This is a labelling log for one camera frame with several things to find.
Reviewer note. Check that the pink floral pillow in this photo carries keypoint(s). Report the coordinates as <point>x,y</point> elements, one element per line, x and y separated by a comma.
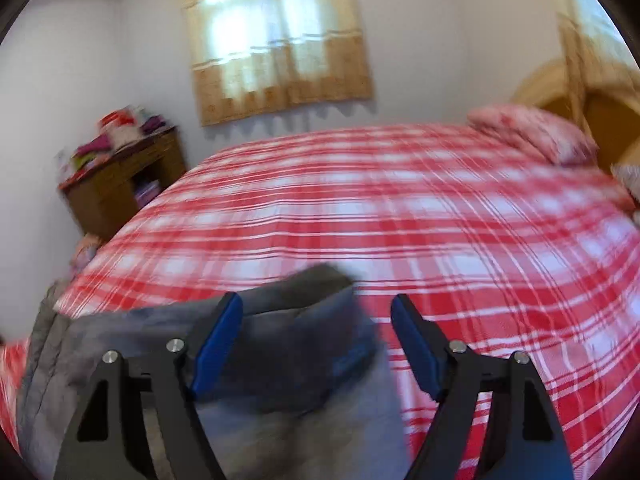
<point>535,130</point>

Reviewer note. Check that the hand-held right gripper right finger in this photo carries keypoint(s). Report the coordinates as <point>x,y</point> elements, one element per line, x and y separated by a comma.
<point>417,350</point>

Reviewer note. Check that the striped pillow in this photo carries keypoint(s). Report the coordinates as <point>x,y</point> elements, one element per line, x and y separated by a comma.
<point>627,180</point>

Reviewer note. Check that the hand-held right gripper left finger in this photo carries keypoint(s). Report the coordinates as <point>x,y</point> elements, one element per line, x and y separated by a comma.
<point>217,350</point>

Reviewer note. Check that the yellow patterned window curtain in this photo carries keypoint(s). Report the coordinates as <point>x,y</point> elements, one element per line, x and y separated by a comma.
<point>280,60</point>

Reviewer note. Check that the beige clothing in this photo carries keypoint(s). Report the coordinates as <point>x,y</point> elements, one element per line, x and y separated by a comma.
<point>127,136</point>

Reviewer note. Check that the bed with red plaid sheet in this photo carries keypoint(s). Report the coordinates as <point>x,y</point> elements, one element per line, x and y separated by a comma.
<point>400,210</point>

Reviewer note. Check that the wooden desk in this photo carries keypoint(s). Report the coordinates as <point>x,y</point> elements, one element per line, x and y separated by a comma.
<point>110,190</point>

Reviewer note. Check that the pile of pastel clothes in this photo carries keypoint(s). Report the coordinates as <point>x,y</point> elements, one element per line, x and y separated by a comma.
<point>86,254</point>

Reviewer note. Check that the grey puffer jacket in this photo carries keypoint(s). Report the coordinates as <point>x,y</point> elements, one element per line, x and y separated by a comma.
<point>300,385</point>

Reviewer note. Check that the magenta clothing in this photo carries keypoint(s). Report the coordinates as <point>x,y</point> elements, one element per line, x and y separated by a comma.
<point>94,146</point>

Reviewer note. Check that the green clothing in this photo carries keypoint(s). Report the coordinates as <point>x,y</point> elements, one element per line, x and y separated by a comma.
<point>83,161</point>

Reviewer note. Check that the wooden headboard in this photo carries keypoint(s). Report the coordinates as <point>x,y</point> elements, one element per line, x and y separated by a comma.
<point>615,125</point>

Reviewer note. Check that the yellow side curtain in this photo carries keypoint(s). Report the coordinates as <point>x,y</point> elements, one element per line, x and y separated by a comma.
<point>575,75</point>

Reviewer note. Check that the purple clothing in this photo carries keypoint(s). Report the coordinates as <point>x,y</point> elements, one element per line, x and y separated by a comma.
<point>154,124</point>

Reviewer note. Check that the red cardboard box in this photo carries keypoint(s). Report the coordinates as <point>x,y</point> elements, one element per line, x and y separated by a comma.
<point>116,119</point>

